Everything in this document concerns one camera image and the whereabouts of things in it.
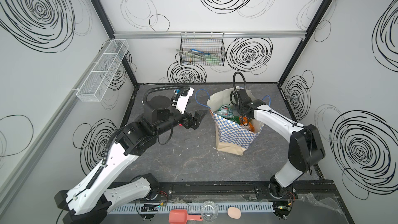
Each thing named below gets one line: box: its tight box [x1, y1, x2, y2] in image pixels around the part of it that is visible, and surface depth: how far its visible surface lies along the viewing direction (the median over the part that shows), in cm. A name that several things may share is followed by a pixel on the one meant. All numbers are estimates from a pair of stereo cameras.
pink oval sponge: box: [227, 206, 242, 220], surface depth 68 cm
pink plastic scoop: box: [168, 209, 204, 224], surface depth 68 cm
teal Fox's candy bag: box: [213, 103, 234, 119], surface depth 88 cm
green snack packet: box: [230, 115, 241, 125], surface depth 91 cm
